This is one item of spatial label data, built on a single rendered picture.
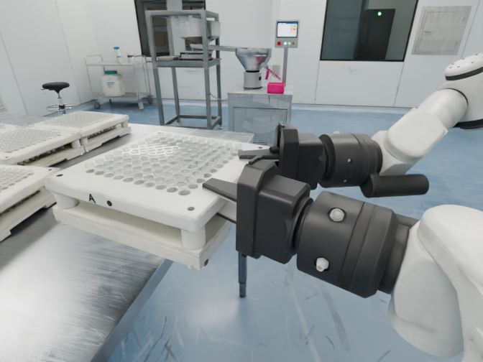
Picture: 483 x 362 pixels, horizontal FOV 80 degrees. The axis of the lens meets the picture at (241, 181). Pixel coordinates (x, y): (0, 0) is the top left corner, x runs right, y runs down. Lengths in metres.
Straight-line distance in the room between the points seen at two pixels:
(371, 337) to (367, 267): 1.38
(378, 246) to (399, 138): 0.26
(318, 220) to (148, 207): 0.18
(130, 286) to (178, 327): 1.08
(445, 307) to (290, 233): 0.13
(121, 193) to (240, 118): 2.60
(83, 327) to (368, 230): 0.39
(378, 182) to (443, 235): 0.24
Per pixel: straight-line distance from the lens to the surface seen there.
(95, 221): 0.43
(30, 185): 0.77
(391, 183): 0.50
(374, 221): 0.28
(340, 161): 0.45
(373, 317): 1.72
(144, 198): 0.36
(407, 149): 0.49
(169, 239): 0.36
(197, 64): 3.71
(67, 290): 0.56
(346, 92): 5.77
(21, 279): 0.62
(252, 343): 1.51
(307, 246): 0.28
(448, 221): 0.28
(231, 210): 0.35
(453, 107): 0.66
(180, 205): 0.33
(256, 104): 2.88
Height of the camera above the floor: 1.26
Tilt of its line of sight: 27 degrees down
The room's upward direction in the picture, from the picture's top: straight up
